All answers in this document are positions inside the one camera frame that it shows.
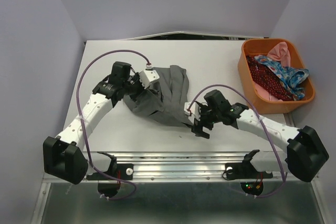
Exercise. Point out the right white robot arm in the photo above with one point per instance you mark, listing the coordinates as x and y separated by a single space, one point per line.
301 151

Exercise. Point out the pink garment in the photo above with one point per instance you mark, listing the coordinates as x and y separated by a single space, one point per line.
280 53

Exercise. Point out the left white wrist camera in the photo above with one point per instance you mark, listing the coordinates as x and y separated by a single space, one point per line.
148 77

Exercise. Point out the grey skirt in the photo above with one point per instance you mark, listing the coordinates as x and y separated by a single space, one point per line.
164 100

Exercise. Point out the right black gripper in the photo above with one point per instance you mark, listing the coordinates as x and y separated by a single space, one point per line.
197 130

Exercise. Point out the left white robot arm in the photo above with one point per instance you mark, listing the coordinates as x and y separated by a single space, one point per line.
67 155

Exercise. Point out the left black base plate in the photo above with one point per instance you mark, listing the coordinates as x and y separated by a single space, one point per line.
120 171

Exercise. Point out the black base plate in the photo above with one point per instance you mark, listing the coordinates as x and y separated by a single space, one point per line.
120 171
235 171

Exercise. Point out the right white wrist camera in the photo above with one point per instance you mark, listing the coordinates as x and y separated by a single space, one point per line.
192 109

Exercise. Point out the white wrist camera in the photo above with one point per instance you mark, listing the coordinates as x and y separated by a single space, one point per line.
148 77
192 109

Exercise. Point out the aluminium rail frame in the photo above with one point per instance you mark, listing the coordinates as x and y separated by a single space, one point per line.
162 154

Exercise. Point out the blue floral skirt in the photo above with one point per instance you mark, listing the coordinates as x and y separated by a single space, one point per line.
291 78

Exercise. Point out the red dotted skirt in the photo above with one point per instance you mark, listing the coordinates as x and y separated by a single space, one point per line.
267 84

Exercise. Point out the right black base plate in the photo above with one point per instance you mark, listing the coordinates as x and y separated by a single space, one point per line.
235 171

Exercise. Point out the orange plastic bin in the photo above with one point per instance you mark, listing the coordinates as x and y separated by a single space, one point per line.
262 46

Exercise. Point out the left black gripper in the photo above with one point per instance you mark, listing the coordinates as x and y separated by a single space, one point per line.
136 77

